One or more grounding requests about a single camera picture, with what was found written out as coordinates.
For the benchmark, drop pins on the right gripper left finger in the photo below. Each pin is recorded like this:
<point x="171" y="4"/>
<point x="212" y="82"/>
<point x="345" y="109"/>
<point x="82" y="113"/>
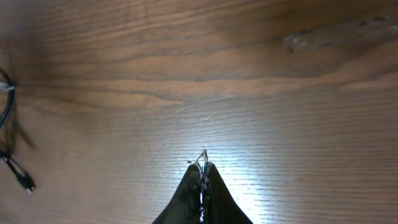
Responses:
<point x="185" y="206"/>

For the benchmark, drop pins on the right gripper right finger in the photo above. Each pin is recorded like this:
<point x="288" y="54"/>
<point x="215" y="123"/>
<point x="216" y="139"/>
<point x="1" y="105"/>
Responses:
<point x="219" y="205"/>

